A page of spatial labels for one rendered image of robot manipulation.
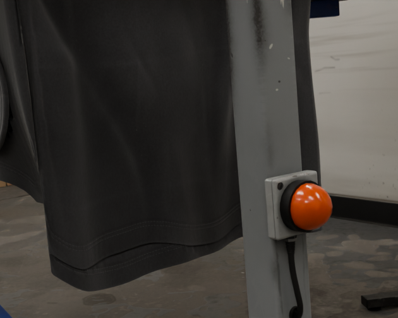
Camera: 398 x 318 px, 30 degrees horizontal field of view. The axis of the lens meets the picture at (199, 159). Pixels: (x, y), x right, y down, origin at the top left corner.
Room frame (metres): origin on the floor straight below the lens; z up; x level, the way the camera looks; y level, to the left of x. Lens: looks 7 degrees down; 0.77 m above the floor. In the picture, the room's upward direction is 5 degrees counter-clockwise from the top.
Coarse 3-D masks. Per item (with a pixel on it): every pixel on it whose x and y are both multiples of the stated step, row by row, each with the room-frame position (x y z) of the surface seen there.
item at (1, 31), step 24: (0, 0) 0.79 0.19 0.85; (0, 24) 0.80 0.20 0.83; (0, 48) 0.81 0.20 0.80; (0, 72) 0.79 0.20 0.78; (0, 96) 0.80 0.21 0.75; (0, 120) 0.80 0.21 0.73; (24, 120) 0.79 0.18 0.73; (0, 144) 0.81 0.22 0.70; (24, 144) 0.81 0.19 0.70; (0, 168) 0.84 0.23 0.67; (24, 168) 0.83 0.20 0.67
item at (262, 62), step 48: (240, 0) 0.60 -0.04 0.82; (288, 0) 0.61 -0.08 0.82; (240, 48) 0.60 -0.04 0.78; (288, 48) 0.60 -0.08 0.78; (240, 96) 0.61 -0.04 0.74; (288, 96) 0.60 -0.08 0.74; (240, 144) 0.61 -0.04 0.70; (288, 144) 0.60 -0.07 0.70; (240, 192) 0.62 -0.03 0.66; (288, 288) 0.59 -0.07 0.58
